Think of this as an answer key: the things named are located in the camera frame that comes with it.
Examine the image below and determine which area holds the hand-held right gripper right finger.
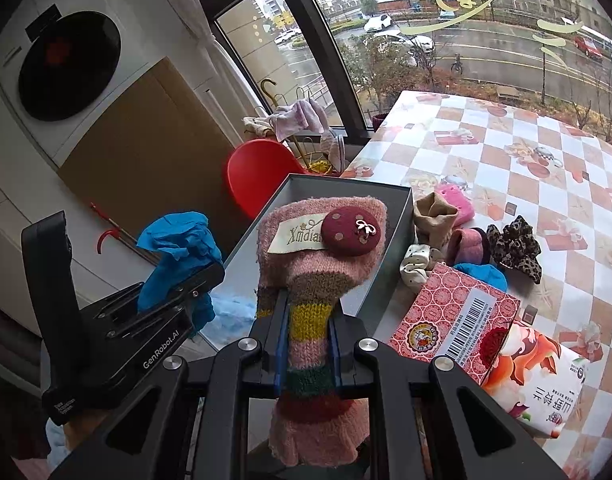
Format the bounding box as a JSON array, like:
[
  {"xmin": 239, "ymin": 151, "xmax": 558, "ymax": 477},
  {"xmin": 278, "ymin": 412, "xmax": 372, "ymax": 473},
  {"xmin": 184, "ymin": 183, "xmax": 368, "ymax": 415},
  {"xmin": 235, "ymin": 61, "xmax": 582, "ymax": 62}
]
[{"xmin": 326, "ymin": 305, "xmax": 569, "ymax": 480}]

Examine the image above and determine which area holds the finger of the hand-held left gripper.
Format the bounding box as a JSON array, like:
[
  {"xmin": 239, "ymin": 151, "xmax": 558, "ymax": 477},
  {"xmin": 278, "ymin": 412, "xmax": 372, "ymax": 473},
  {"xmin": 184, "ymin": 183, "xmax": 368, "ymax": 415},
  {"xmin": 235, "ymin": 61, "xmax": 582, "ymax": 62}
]
[
  {"xmin": 151, "ymin": 259, "xmax": 227, "ymax": 311},
  {"xmin": 83, "ymin": 282, "xmax": 147, "ymax": 333}
]

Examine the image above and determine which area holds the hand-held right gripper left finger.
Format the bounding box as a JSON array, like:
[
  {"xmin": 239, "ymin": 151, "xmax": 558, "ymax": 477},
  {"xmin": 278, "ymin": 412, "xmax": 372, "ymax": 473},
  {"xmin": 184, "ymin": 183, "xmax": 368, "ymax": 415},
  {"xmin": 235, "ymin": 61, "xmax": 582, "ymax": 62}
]
[{"xmin": 48, "ymin": 285, "xmax": 292, "ymax": 480}]

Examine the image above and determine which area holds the blue sock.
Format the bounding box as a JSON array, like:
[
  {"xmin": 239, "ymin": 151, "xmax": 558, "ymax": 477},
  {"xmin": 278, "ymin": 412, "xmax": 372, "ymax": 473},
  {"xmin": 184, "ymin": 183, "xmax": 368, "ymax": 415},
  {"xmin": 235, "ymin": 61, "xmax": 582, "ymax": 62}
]
[{"xmin": 136, "ymin": 211, "xmax": 223, "ymax": 333}]

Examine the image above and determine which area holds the pink striped knitted hat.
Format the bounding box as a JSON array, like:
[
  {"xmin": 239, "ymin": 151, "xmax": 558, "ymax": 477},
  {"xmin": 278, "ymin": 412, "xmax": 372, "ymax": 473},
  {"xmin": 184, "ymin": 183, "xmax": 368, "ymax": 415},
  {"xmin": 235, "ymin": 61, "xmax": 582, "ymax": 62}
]
[{"xmin": 256, "ymin": 196, "xmax": 388, "ymax": 468}]

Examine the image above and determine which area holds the grey storage box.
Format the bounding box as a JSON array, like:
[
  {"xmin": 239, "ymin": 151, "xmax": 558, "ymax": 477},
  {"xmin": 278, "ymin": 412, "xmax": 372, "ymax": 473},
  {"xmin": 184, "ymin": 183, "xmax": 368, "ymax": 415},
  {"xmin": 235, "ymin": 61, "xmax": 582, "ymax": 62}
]
[{"xmin": 201, "ymin": 173, "xmax": 415, "ymax": 361}]

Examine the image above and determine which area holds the tan sock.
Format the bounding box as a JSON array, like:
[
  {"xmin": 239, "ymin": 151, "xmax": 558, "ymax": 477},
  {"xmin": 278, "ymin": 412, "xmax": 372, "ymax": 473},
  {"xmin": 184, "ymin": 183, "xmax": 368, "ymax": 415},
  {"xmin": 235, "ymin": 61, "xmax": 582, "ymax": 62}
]
[{"xmin": 412, "ymin": 194, "xmax": 459, "ymax": 251}]

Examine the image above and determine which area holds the pink soft cloth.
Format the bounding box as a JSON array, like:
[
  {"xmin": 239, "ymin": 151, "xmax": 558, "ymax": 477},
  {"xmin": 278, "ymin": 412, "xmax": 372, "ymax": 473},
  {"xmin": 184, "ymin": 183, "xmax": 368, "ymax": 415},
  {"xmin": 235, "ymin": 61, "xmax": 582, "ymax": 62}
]
[{"xmin": 433, "ymin": 183, "xmax": 476, "ymax": 223}]

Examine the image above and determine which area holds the red hook stick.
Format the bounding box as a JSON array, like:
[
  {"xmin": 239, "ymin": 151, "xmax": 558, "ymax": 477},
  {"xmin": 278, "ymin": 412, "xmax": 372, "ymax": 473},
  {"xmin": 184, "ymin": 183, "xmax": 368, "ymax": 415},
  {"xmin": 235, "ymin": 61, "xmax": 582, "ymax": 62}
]
[{"xmin": 90, "ymin": 202, "xmax": 159, "ymax": 263}]

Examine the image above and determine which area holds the red patterned carton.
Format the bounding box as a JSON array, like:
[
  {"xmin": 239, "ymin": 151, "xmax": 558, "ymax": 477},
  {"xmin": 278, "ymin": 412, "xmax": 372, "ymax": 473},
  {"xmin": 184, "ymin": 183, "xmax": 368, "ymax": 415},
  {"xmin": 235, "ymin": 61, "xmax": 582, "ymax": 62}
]
[{"xmin": 387, "ymin": 261, "xmax": 522, "ymax": 387}]

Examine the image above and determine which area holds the white polka-dot scrunchie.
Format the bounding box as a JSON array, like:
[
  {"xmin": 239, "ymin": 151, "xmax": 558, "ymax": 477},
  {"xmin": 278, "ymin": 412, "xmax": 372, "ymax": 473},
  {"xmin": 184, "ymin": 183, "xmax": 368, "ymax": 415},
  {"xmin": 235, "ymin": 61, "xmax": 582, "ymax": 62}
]
[{"xmin": 400, "ymin": 243, "xmax": 444, "ymax": 292}]

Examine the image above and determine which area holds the red plastic chair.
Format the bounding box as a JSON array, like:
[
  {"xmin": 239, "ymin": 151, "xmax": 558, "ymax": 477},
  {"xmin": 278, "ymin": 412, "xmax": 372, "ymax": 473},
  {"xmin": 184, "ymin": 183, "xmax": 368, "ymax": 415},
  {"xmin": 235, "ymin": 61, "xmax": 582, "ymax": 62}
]
[{"xmin": 223, "ymin": 139, "xmax": 312, "ymax": 221}]

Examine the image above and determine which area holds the brown cardboard sheet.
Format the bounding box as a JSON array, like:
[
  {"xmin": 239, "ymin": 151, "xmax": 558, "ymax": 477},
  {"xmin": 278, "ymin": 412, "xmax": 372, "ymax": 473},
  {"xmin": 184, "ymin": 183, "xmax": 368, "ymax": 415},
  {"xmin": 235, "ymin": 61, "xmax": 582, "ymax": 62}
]
[{"xmin": 56, "ymin": 56, "xmax": 257, "ymax": 281}]

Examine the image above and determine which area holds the blue cloth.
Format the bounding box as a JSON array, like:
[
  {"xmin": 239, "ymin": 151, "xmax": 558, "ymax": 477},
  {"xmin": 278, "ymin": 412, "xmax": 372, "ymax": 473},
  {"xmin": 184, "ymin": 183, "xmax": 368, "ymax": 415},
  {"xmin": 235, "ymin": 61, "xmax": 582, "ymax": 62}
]
[{"xmin": 453, "ymin": 261, "xmax": 508, "ymax": 292}]

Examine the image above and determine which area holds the cream patterned cloth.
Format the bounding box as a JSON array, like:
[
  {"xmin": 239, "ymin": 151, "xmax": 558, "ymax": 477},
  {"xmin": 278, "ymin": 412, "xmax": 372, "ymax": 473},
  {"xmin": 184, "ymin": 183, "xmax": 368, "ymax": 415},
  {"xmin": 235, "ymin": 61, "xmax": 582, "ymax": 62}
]
[{"xmin": 242, "ymin": 116, "xmax": 277, "ymax": 138}]

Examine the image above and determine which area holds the white floral tissue packet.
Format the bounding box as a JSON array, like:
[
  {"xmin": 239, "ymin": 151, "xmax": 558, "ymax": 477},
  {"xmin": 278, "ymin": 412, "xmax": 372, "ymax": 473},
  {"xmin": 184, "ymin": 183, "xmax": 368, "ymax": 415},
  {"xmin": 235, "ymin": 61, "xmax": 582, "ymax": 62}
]
[{"xmin": 481, "ymin": 322, "xmax": 587, "ymax": 441}]

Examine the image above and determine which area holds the leopard print scrunchie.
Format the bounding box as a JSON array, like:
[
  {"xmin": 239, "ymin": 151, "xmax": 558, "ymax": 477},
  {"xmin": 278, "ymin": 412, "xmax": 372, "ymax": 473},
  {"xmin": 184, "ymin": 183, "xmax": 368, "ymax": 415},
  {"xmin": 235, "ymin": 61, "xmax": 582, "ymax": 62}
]
[{"xmin": 486, "ymin": 216, "xmax": 543, "ymax": 285}]

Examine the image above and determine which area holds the white washing machine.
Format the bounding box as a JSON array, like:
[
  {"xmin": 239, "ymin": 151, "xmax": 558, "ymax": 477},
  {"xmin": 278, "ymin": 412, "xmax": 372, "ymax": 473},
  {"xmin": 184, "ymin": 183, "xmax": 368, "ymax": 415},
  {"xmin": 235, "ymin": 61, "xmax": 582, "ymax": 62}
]
[{"xmin": 0, "ymin": 0, "xmax": 222, "ymax": 168}]

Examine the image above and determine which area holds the checkered tablecloth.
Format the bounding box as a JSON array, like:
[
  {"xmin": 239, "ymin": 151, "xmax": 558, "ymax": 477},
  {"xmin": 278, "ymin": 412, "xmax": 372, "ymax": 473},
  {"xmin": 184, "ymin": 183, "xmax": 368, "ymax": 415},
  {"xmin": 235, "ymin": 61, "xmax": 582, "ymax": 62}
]
[{"xmin": 343, "ymin": 90, "xmax": 612, "ymax": 480}]

